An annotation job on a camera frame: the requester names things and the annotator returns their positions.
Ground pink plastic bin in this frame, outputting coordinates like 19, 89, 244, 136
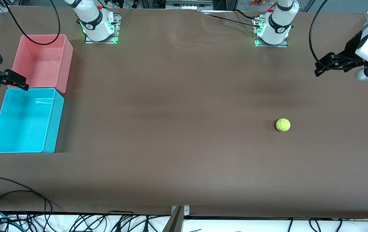
7, 34, 74, 94

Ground looped black table cable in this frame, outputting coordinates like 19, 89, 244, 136
0, 189, 53, 223

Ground yellow-green tennis ball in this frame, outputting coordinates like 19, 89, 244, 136
276, 118, 291, 132

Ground grey metal device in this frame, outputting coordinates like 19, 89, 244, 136
165, 0, 214, 11

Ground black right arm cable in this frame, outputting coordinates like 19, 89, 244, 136
0, 0, 61, 66

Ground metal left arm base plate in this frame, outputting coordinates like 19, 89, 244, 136
254, 18, 289, 48

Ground black base power cable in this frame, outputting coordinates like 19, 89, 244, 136
234, 9, 258, 20
203, 12, 262, 29

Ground grey metal bar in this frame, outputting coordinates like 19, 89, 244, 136
162, 206, 184, 232

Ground blue plastic bin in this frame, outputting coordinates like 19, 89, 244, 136
0, 88, 65, 154

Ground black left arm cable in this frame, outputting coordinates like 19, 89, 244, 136
309, 0, 368, 71

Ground long black table cable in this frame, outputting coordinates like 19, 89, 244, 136
0, 176, 60, 210

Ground small metal table bracket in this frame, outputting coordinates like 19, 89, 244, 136
172, 205, 190, 216

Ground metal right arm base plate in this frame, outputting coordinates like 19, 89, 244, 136
85, 14, 122, 44

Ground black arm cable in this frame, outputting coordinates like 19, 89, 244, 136
0, 0, 61, 66
309, 0, 368, 71

